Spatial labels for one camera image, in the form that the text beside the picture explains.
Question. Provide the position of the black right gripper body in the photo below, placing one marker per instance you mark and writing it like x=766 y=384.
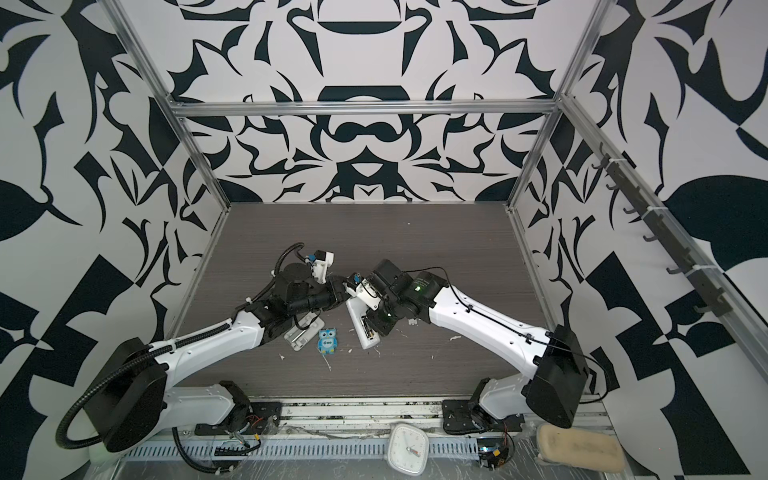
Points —
x=387 y=314

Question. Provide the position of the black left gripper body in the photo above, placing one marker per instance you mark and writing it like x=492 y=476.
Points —
x=318 y=297

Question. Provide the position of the white remote control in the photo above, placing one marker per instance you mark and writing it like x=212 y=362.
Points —
x=358 y=310

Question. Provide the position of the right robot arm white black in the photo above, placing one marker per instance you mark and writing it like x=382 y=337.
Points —
x=551 y=368

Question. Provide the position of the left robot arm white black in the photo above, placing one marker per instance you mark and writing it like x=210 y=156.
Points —
x=138 y=392

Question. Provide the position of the white battery cover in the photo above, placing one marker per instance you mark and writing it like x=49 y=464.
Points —
x=298 y=339

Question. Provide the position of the blue owl toy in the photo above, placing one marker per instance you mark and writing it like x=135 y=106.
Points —
x=327 y=343

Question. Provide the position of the white square clock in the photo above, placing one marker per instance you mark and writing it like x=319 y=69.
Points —
x=408 y=449

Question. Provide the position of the small green circuit board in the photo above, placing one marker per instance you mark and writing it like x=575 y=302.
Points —
x=493 y=452

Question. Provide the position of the beige foam pad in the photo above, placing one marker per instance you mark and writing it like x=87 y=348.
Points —
x=580 y=449

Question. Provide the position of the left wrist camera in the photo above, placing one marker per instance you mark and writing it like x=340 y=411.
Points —
x=320 y=263

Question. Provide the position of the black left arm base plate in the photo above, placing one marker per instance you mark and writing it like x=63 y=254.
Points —
x=257 y=418

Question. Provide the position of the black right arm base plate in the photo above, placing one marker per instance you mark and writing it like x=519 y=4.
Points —
x=458 y=418

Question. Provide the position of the white slotted cable duct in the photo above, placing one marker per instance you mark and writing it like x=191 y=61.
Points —
x=338 y=449

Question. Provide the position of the aluminium frame top bar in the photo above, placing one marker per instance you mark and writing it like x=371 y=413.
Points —
x=214 y=109

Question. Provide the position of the aluminium frame corner post left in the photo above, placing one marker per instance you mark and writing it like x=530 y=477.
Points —
x=146 y=146

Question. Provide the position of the aluminium frame corner post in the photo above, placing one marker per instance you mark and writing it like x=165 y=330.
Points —
x=584 y=48
x=146 y=146

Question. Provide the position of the black hook rail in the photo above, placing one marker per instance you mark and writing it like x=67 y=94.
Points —
x=666 y=231

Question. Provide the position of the aluminium frame corner post right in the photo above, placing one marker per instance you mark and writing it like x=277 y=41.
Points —
x=584 y=48

